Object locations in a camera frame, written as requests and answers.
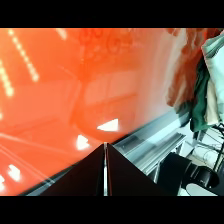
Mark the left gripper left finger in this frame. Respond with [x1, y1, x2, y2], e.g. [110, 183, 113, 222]
[40, 143, 106, 197]

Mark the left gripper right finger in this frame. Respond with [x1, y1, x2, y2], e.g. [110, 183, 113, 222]
[106, 143, 168, 197]

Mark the green garment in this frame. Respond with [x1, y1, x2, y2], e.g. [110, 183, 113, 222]
[189, 57, 212, 133]

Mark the cream garment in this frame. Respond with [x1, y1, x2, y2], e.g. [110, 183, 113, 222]
[203, 77, 224, 127]

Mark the pale mint garment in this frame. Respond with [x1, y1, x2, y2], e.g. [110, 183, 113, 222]
[201, 29, 224, 88]

